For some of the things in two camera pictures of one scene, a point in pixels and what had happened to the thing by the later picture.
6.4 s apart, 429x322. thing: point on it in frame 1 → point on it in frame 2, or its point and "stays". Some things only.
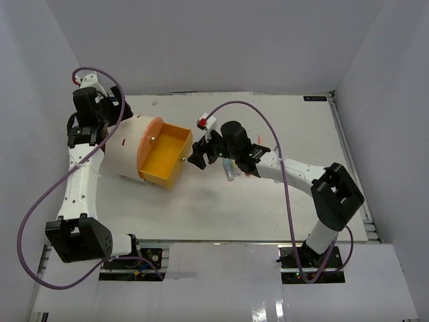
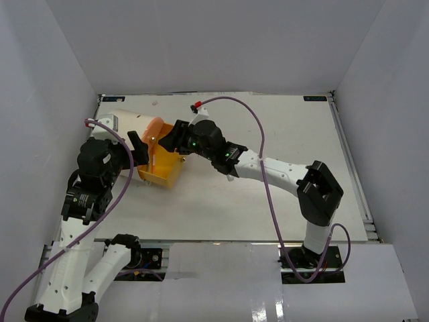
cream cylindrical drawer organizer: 121,151 stays
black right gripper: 198,156 → 177,137
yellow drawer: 163,164 stays
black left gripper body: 110,113 → 120,158
